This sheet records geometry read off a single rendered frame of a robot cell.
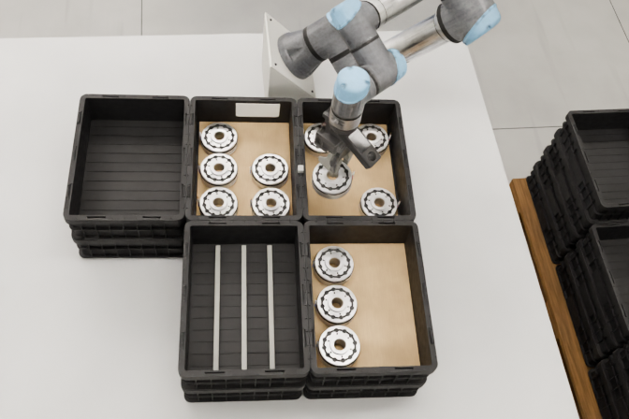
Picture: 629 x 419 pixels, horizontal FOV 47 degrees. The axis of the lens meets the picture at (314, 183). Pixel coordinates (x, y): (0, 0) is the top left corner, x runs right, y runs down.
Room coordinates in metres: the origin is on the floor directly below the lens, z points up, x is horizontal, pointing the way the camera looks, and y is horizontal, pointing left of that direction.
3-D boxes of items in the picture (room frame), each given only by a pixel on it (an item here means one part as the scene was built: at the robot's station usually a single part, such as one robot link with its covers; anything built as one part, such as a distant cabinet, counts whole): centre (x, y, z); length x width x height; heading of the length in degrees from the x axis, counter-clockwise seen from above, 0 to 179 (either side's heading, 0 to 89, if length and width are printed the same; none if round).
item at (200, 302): (0.68, 0.12, 0.87); 0.40 x 0.30 x 0.11; 12
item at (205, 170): (1.06, 0.27, 0.86); 0.10 x 0.10 x 0.01
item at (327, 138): (1.05, -0.04, 1.13); 0.09 x 0.08 x 0.12; 60
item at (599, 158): (1.58, -1.03, 0.37); 0.40 x 0.30 x 0.45; 16
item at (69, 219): (1.01, 0.49, 0.92); 0.40 x 0.30 x 0.02; 12
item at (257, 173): (1.09, 0.13, 0.86); 0.10 x 0.10 x 0.01
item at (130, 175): (1.01, 0.49, 0.87); 0.40 x 0.30 x 0.11; 12
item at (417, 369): (0.74, -0.18, 0.92); 0.40 x 0.30 x 0.02; 12
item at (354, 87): (1.05, -0.04, 1.29); 0.09 x 0.08 x 0.11; 141
